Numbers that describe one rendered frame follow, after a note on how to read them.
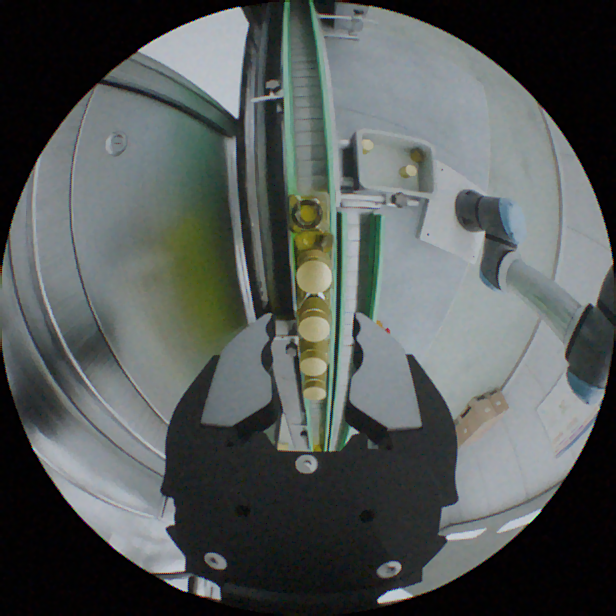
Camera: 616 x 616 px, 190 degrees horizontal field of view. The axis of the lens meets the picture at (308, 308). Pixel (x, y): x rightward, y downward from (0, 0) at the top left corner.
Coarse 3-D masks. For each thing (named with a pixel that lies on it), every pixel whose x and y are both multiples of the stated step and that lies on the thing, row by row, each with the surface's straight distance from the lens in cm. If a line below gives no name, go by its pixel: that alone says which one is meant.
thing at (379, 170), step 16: (384, 144) 63; (400, 144) 63; (416, 144) 62; (368, 160) 60; (384, 160) 62; (400, 160) 64; (432, 160) 61; (368, 176) 59; (384, 176) 61; (400, 176) 63; (416, 176) 65; (432, 176) 61; (416, 192) 56; (432, 192) 59
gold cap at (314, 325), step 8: (304, 304) 24; (312, 304) 23; (320, 304) 23; (304, 312) 22; (312, 312) 21; (320, 312) 21; (328, 312) 24; (304, 320) 21; (312, 320) 21; (320, 320) 21; (328, 320) 22; (304, 328) 21; (312, 328) 21; (320, 328) 21; (328, 328) 21; (304, 336) 22; (312, 336) 22; (320, 336) 22
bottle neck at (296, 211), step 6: (300, 204) 20; (306, 204) 20; (312, 204) 20; (294, 210) 20; (300, 210) 24; (318, 210) 19; (294, 216) 20; (300, 216) 23; (318, 216) 20; (294, 222) 20; (300, 222) 20; (306, 222) 22; (312, 222) 20; (318, 222) 20; (306, 228) 20
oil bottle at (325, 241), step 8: (328, 232) 29; (296, 240) 26; (304, 240) 26; (312, 240) 25; (320, 240) 25; (328, 240) 26; (296, 248) 26; (304, 248) 25; (320, 248) 25; (328, 248) 25; (296, 256) 26; (328, 256) 25; (296, 264) 27
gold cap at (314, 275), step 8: (304, 256) 21; (312, 256) 20; (320, 256) 20; (304, 264) 18; (312, 264) 18; (320, 264) 18; (328, 264) 19; (304, 272) 18; (312, 272) 18; (320, 272) 18; (328, 272) 18; (304, 280) 19; (312, 280) 19; (320, 280) 19; (328, 280) 19; (304, 288) 19; (312, 288) 19; (320, 288) 19
